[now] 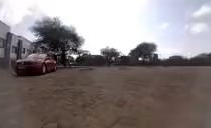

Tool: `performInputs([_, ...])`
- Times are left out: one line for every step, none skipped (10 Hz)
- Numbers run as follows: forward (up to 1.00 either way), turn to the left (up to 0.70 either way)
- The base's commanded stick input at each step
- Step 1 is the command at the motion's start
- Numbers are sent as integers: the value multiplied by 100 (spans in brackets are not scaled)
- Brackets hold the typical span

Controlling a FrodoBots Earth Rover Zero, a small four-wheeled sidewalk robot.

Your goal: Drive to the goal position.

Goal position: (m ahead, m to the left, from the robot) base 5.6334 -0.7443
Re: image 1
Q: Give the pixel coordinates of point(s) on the distant dark hedge row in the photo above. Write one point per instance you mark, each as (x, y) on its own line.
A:
(179, 61)

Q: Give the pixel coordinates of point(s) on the large dark tree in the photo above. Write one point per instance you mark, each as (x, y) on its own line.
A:
(56, 35)

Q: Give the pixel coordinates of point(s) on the grey building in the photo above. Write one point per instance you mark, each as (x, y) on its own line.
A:
(1, 40)

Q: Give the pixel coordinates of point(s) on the flat-topped dark tree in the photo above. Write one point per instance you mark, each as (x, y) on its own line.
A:
(143, 50)

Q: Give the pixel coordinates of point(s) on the red car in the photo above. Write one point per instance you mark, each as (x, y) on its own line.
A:
(34, 63)

